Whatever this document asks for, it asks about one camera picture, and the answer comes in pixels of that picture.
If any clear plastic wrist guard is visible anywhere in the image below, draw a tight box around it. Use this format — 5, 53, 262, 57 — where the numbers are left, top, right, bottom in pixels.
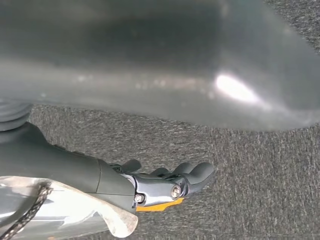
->
0, 175, 139, 240

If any yellow floor tape outline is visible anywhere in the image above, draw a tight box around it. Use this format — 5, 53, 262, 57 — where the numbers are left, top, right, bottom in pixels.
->
136, 197, 185, 213

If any grey robot body shell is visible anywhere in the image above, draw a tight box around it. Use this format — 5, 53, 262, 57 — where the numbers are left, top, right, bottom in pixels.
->
0, 0, 320, 132

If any braided black cable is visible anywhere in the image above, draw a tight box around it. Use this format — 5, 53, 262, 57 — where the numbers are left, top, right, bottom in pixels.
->
0, 184, 53, 240

